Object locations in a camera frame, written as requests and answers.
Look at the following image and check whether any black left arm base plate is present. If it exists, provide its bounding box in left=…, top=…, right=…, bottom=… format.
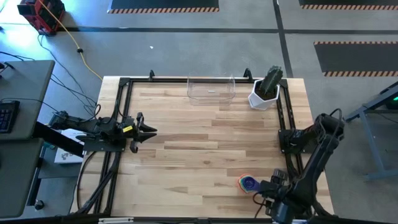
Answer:
left=83, top=127, right=129, bottom=153

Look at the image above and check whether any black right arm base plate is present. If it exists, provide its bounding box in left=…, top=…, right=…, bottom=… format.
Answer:
left=277, top=128, right=312, bottom=156

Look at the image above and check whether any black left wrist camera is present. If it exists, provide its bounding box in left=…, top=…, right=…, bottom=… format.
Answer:
left=121, top=118, right=138, bottom=134

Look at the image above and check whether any yellow floor cable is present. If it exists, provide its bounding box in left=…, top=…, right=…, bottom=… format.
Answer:
left=37, top=0, right=104, bottom=82

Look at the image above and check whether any grey desk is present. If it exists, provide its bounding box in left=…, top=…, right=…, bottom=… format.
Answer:
left=0, top=59, right=56, bottom=141
left=0, top=138, right=45, bottom=219

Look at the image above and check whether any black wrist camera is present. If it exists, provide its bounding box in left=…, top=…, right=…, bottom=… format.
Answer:
left=121, top=118, right=138, bottom=134
left=269, top=168, right=289, bottom=185

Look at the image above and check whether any red and black machine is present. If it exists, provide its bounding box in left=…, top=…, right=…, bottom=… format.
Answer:
left=17, top=0, right=67, bottom=35

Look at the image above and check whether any black desk leg beam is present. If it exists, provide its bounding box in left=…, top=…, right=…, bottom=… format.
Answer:
left=32, top=121, right=85, bottom=158

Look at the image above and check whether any black table frame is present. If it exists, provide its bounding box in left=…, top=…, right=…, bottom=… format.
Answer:
left=71, top=68, right=335, bottom=218

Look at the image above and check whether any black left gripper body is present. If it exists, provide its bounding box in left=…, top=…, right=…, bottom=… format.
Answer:
left=108, top=116, right=139, bottom=147

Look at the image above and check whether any white faceted plant pot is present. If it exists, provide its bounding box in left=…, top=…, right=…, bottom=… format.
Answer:
left=247, top=78, right=281, bottom=111

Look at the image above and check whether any black floor cable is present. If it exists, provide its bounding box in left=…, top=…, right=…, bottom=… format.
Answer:
left=36, top=33, right=98, bottom=110

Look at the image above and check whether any grey metal table stand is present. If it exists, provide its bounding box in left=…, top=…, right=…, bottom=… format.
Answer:
left=344, top=80, right=398, bottom=184

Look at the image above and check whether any clear plastic basket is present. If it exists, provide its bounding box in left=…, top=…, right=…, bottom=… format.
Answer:
left=186, top=72, right=237, bottom=107

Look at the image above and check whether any black keyboard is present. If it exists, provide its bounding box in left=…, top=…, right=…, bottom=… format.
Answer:
left=0, top=100, right=21, bottom=134

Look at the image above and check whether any white printed booklet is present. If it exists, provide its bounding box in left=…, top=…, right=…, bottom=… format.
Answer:
left=53, top=128, right=88, bottom=165

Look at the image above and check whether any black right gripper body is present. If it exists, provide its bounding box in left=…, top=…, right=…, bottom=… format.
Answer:
left=263, top=178, right=295, bottom=207

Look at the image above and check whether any black hazard-striped floor mat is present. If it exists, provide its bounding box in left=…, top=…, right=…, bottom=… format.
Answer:
left=298, top=0, right=398, bottom=11
left=106, top=0, right=220, bottom=14
left=313, top=40, right=398, bottom=78

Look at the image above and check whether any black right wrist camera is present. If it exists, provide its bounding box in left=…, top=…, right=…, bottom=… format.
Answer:
left=269, top=168, right=289, bottom=185

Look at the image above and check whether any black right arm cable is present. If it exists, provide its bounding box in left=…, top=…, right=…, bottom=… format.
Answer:
left=252, top=107, right=343, bottom=219

